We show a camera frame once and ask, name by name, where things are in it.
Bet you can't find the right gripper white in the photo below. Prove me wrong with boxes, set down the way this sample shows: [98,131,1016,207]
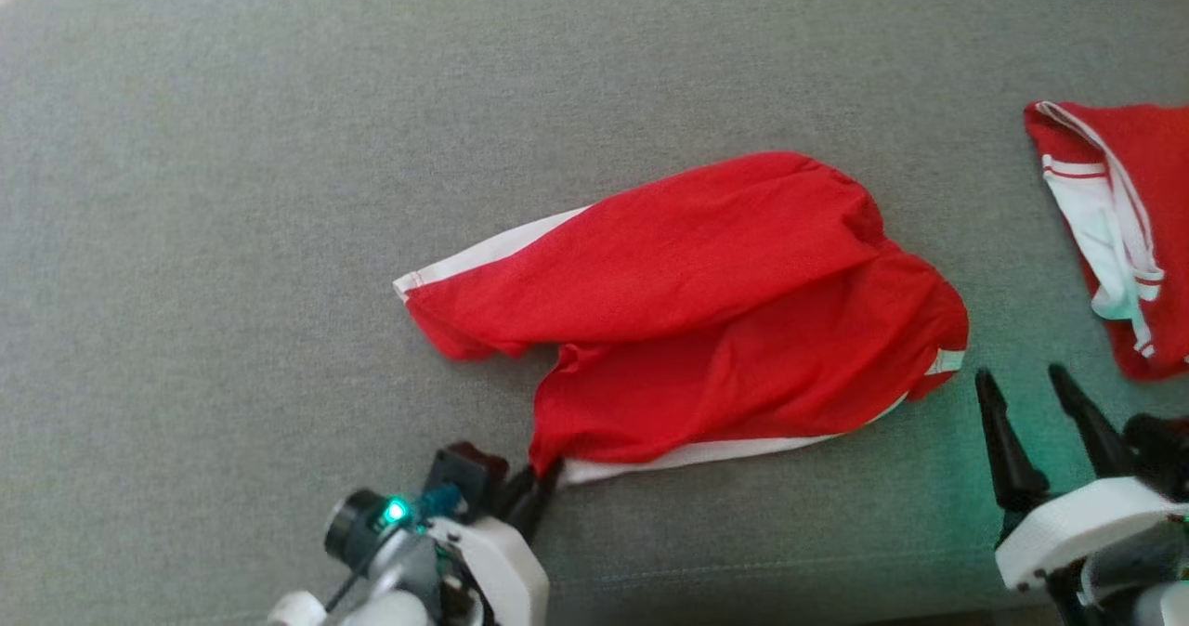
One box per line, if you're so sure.
[975,363,1189,626]

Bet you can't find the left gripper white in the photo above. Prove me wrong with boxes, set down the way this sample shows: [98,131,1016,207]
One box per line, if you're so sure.
[409,458,565,626]

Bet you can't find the red shorts with white stripes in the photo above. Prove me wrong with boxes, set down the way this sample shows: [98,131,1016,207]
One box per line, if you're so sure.
[393,150,971,489]

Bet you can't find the red Bulls 23 jersey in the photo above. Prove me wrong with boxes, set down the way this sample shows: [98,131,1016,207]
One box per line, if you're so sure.
[1025,100,1189,384]

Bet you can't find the grey sofa seat cushion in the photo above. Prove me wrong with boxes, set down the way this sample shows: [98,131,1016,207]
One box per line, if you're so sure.
[0,0,1189,626]

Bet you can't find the black cable with blue connector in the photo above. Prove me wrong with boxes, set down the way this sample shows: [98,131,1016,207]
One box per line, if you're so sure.
[323,483,464,614]

